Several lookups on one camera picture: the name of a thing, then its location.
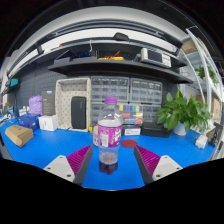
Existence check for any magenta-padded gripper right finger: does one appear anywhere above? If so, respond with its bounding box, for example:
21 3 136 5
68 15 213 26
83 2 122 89
133 144 184 186

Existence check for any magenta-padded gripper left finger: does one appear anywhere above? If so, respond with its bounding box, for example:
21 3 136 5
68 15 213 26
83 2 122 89
43 144 95 187

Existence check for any clear bottle with purple label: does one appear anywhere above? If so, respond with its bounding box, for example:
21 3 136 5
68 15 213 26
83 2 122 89
96 96 123 175

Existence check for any flat round red coaster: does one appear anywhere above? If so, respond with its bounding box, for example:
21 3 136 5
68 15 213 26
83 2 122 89
120 139 139 149

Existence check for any black flat case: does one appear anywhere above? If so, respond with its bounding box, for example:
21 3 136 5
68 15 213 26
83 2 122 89
140 121 173 138

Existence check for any black box with white label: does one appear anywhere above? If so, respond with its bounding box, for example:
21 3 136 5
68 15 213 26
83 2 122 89
121 124 142 137

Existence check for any black rectangular speaker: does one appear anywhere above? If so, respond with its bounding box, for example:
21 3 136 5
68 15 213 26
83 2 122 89
70 96 88 130

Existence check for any clear container of coloured parts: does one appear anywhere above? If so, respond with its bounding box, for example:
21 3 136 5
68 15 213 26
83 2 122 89
118 103 144 126

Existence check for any white power adapter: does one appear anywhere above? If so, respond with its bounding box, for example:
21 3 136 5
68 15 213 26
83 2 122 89
194 134 209 150

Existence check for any green potted plant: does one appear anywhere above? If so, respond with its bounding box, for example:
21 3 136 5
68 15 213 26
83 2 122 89
155 89 212 137

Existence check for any beige dotted storage tray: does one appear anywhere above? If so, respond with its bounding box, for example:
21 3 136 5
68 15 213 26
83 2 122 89
54 77 92 133

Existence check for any blue box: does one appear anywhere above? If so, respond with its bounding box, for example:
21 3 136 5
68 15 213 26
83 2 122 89
17 113 41 132

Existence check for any dark grey upright box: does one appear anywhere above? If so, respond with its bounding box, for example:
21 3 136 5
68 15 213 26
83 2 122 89
40 89 56 117

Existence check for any brown cardboard box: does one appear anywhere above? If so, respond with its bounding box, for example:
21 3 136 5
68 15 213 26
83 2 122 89
4 124 35 148

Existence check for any purple bag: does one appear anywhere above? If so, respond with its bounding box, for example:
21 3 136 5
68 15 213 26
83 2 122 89
28 94 44 117

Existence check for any black overhead shelf unit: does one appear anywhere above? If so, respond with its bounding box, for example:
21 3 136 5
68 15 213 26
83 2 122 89
6 18 194 84

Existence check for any white wire shelf unit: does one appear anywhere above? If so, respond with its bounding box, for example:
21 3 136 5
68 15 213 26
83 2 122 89
179 28 224 134

